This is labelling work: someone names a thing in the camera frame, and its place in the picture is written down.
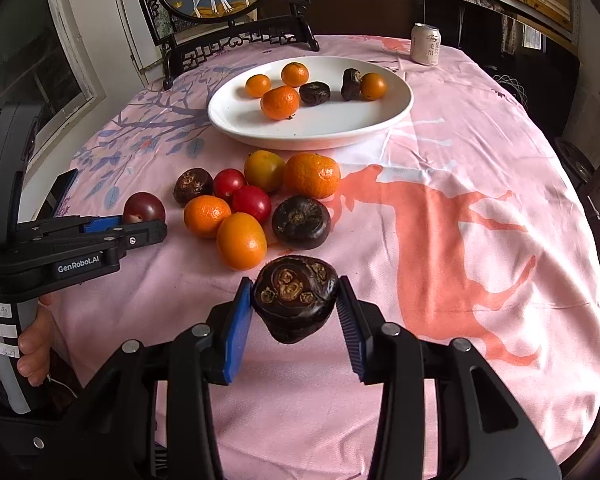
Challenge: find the small dark water chestnut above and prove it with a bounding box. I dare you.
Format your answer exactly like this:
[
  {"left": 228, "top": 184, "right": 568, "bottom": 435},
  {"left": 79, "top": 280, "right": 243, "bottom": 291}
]
[{"left": 340, "top": 68, "right": 362, "bottom": 101}]

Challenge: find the small orange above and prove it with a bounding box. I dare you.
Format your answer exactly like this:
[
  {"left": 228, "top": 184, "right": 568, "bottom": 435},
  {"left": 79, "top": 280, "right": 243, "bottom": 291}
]
[{"left": 245, "top": 74, "right": 272, "bottom": 99}]

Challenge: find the oval red tomato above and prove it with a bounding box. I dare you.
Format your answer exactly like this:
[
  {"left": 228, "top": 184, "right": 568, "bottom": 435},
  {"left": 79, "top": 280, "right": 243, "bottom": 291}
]
[{"left": 230, "top": 184, "right": 272, "bottom": 224}]

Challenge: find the brown water chestnut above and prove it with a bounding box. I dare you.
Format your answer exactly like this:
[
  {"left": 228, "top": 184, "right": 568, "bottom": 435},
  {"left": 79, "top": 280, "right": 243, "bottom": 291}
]
[{"left": 173, "top": 168, "right": 213, "bottom": 208}]

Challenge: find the round red tomato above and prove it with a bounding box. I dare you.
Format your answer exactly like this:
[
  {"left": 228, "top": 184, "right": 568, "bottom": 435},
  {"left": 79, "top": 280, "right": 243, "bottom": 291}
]
[{"left": 213, "top": 168, "right": 246, "bottom": 203}]

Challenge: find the big bumpy mandarin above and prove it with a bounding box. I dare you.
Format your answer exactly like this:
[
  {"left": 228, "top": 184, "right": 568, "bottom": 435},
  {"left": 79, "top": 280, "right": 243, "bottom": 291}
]
[{"left": 283, "top": 153, "right": 341, "bottom": 200}]

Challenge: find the large orange mandarin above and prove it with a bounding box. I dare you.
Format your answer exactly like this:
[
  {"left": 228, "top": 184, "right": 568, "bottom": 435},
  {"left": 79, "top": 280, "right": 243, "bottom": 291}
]
[{"left": 260, "top": 86, "right": 300, "bottom": 120}]

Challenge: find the pale beverage can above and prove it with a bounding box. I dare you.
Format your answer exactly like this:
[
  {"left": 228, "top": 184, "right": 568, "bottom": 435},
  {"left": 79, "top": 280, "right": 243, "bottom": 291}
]
[{"left": 411, "top": 23, "right": 441, "bottom": 66}]

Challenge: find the smooth orange kumquat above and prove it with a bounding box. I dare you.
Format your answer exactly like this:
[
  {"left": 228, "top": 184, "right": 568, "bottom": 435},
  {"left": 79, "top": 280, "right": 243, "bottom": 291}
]
[{"left": 360, "top": 73, "right": 388, "bottom": 101}]

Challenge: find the round deer screen ornament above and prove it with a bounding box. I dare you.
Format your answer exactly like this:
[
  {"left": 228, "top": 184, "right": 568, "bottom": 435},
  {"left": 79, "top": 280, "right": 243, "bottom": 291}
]
[{"left": 138, "top": 0, "right": 320, "bottom": 90}]

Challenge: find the person's left hand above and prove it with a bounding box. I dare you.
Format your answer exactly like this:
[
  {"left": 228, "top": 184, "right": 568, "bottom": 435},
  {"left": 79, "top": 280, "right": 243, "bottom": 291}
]
[{"left": 17, "top": 295, "right": 56, "bottom": 387}]

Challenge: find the yellow orange tomato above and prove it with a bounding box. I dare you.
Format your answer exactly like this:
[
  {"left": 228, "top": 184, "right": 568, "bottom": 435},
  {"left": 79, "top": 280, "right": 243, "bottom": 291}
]
[{"left": 244, "top": 150, "right": 286, "bottom": 194}]

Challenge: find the medium mandarin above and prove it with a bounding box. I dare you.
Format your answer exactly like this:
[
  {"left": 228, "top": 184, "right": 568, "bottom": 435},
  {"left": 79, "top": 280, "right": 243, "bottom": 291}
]
[{"left": 184, "top": 195, "right": 232, "bottom": 240}]

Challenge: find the pink printed tablecloth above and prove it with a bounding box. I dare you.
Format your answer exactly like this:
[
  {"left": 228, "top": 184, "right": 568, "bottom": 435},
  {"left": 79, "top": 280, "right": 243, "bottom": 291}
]
[{"left": 52, "top": 36, "right": 600, "bottom": 479}]

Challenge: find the large patterned water chestnut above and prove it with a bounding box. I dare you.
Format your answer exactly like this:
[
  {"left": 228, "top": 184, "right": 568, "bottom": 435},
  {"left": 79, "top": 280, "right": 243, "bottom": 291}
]
[{"left": 251, "top": 255, "right": 338, "bottom": 344}]

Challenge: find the window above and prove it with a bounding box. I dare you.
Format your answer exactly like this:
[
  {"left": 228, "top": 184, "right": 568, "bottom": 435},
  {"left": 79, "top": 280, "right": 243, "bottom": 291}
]
[{"left": 0, "top": 0, "right": 105, "bottom": 159}]

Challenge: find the dark red plum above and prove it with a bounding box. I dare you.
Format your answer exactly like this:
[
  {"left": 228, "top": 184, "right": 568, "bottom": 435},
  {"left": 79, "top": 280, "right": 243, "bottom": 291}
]
[{"left": 122, "top": 192, "right": 166, "bottom": 224}]

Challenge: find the small mandarin with stem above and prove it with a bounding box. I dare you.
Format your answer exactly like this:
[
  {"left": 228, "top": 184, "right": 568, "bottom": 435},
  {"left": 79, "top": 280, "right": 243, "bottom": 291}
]
[{"left": 280, "top": 62, "right": 310, "bottom": 88}]

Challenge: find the white oval plate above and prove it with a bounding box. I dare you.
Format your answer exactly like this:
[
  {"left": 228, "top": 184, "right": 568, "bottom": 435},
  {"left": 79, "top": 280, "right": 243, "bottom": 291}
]
[{"left": 208, "top": 55, "right": 414, "bottom": 151}]

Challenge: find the oval orange kumquat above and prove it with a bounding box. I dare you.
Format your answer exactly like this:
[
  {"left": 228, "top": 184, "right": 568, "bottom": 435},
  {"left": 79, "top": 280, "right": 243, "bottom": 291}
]
[{"left": 216, "top": 212, "right": 268, "bottom": 271}]

